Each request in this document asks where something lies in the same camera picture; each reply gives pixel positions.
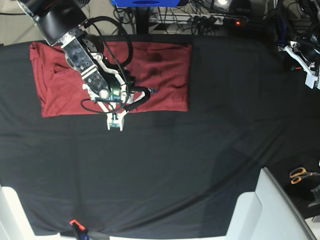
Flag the yellow-handled scissors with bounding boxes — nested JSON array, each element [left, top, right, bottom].
[[289, 167, 320, 185]]

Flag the red long-sleeve shirt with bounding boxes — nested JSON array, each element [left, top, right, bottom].
[[29, 41, 192, 118]]

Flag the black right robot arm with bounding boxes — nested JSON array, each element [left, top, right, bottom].
[[17, 0, 151, 131]]

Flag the black table cloth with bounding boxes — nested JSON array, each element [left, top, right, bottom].
[[0, 35, 320, 239]]

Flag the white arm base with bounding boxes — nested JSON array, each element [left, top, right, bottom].
[[225, 167, 316, 240], [0, 186, 61, 240]]

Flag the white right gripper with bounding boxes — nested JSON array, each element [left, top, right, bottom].
[[95, 89, 147, 131]]

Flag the blue box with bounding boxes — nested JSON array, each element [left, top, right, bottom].
[[111, 0, 180, 8]]

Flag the orange blue front clamp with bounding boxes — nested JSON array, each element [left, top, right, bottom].
[[69, 219, 92, 240]]

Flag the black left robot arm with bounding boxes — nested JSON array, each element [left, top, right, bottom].
[[275, 0, 320, 89]]

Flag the black stand pole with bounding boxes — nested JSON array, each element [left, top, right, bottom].
[[134, 7, 153, 35]]

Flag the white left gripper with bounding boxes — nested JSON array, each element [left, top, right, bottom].
[[278, 41, 320, 90]]

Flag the white power strip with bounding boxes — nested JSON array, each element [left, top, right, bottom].
[[192, 14, 249, 27]]

